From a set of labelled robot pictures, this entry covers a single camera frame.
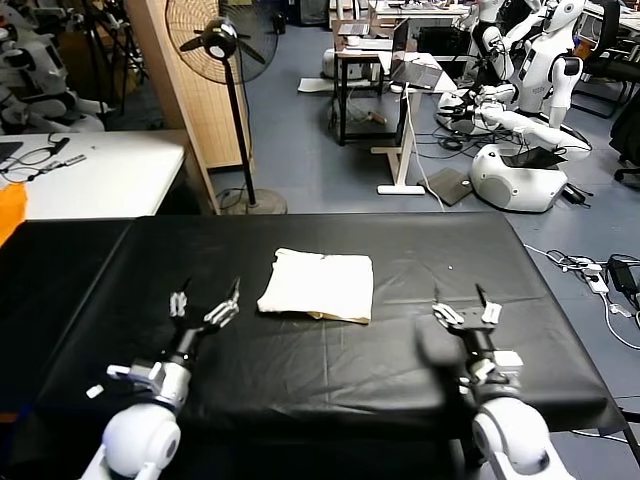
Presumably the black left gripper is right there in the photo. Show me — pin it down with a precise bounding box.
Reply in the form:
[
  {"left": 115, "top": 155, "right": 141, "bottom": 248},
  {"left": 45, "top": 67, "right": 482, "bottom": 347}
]
[{"left": 168, "top": 277, "right": 242, "bottom": 354}]

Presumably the white-legged standing desk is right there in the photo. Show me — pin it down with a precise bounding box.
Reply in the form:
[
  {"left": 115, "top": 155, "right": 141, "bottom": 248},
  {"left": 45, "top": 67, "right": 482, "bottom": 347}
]
[{"left": 370, "top": 49, "right": 460, "bottom": 196}]

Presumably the white hanging desk cable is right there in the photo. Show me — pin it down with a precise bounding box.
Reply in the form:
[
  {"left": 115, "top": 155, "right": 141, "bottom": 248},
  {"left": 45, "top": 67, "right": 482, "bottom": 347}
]
[{"left": 402, "top": 82, "right": 450, "bottom": 214}]

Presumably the black computer monitor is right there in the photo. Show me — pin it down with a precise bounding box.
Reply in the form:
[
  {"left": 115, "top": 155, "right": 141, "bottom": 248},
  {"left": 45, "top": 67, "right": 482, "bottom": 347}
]
[{"left": 416, "top": 25, "right": 473, "bottom": 64}]

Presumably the white floor cable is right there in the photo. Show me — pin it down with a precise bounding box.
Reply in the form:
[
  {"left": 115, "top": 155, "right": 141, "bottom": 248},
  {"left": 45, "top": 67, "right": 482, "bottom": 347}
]
[{"left": 522, "top": 243, "right": 640, "bottom": 346}]

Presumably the black pedestal fan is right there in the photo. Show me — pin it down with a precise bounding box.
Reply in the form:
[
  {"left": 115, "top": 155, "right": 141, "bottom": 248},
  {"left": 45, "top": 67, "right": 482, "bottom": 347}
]
[{"left": 164, "top": 0, "right": 289, "bottom": 215}]

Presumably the small white robot base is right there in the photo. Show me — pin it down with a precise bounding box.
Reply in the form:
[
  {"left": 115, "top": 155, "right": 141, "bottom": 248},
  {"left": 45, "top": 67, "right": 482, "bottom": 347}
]
[{"left": 320, "top": 47, "right": 380, "bottom": 81}]

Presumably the black power adapter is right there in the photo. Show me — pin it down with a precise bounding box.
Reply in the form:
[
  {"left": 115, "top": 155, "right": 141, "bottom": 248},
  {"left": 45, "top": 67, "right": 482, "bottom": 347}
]
[{"left": 607, "top": 255, "right": 640, "bottom": 301}]

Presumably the black office chair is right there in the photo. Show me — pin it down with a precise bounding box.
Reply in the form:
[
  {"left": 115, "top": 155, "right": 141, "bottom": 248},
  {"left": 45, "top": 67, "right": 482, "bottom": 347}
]
[
  {"left": 574, "top": 0, "right": 640, "bottom": 121},
  {"left": 609, "top": 84, "right": 640, "bottom": 190}
]

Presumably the open dark laptop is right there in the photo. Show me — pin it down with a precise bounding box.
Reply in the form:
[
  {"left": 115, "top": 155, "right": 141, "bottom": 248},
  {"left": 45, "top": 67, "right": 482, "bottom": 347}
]
[{"left": 389, "top": 17, "right": 445, "bottom": 91}]

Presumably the white grey background robot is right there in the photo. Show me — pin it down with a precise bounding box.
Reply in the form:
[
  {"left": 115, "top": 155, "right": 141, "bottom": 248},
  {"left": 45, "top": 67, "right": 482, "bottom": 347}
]
[{"left": 0, "top": 0, "right": 107, "bottom": 134}]

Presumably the black floor cable coil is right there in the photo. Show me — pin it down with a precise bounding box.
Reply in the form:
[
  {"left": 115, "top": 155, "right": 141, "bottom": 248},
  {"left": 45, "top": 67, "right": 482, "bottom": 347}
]
[{"left": 431, "top": 122, "right": 478, "bottom": 153}]

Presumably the black metal frame desk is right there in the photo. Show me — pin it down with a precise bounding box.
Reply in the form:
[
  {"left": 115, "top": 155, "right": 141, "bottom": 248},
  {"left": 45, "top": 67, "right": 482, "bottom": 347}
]
[{"left": 333, "top": 35, "right": 400, "bottom": 146}]

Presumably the cream cotton shirt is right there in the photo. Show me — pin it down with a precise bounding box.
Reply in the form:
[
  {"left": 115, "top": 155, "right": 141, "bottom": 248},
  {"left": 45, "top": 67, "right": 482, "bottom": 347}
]
[{"left": 256, "top": 247, "right": 375, "bottom": 326}]

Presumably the light wooden partition panel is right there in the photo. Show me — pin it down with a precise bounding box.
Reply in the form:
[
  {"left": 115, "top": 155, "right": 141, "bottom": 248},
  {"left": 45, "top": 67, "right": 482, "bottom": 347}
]
[{"left": 124, "top": 0, "right": 252, "bottom": 214}]

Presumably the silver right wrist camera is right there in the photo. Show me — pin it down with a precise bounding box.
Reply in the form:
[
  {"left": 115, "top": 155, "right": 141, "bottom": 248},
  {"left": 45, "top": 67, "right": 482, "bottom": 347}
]
[{"left": 469, "top": 349, "right": 524, "bottom": 384}]

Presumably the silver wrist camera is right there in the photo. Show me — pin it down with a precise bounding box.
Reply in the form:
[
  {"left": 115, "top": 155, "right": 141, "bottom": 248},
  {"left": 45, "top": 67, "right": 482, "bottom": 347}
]
[
  {"left": 469, "top": 349, "right": 524, "bottom": 384},
  {"left": 105, "top": 360, "right": 166, "bottom": 399}
]

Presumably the black tablet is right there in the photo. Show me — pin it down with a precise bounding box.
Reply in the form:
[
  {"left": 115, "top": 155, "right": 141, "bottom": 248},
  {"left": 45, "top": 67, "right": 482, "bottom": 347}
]
[{"left": 0, "top": 141, "right": 25, "bottom": 166}]

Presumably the black flat floor panel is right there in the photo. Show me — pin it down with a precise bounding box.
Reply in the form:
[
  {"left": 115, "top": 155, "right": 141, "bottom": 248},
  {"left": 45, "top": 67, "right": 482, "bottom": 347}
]
[{"left": 427, "top": 167, "right": 475, "bottom": 207}]

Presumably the white side table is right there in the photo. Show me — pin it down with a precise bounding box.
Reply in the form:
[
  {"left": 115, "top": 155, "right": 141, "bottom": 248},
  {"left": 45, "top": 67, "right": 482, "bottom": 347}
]
[{"left": 0, "top": 129, "right": 187, "bottom": 221}]

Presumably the white flat floor board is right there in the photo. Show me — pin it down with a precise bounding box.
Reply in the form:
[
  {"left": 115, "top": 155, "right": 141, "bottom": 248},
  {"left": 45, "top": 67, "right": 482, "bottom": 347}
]
[{"left": 297, "top": 77, "right": 340, "bottom": 94}]

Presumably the white humanoid robot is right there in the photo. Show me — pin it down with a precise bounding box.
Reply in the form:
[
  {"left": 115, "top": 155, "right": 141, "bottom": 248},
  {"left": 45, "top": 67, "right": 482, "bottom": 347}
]
[
  {"left": 468, "top": 0, "right": 550, "bottom": 96},
  {"left": 516, "top": 0, "right": 587, "bottom": 126}
]

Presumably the white power strip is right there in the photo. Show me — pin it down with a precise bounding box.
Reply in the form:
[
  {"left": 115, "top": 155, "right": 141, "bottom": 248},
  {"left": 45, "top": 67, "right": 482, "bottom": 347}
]
[{"left": 582, "top": 262, "right": 612, "bottom": 296}]

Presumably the large white robot base shell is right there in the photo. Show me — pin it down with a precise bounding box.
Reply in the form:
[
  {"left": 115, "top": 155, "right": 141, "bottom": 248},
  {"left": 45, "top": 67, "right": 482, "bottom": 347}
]
[{"left": 468, "top": 142, "right": 570, "bottom": 214}]

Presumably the black tripod stand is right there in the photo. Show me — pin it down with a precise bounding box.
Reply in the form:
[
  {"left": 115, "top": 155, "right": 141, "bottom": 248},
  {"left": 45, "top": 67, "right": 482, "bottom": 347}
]
[{"left": 83, "top": 0, "right": 150, "bottom": 101}]

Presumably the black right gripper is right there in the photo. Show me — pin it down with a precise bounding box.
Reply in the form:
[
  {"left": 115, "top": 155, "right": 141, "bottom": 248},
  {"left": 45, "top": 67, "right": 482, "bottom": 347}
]
[{"left": 432, "top": 282, "right": 503, "bottom": 337}]

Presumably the silver usb hub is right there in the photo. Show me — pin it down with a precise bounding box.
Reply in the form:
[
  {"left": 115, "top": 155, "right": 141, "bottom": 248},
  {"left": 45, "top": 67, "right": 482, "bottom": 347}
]
[{"left": 40, "top": 153, "right": 89, "bottom": 174}]

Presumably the black table cover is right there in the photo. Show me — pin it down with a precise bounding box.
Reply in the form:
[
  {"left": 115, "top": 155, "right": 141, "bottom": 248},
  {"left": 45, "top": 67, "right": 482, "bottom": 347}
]
[{"left": 0, "top": 212, "right": 634, "bottom": 451}]

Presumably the orange cloth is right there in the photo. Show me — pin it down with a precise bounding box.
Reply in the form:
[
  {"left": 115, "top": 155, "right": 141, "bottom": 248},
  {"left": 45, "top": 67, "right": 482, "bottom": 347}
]
[{"left": 0, "top": 183, "right": 27, "bottom": 246}]

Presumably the black cable with adapter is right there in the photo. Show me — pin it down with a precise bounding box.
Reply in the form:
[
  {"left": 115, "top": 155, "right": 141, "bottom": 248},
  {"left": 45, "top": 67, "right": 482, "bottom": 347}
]
[{"left": 0, "top": 131, "right": 72, "bottom": 184}]

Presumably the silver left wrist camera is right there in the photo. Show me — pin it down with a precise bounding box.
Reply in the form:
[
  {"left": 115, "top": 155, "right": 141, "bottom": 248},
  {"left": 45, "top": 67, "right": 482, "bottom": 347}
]
[{"left": 105, "top": 360, "right": 166, "bottom": 399}]

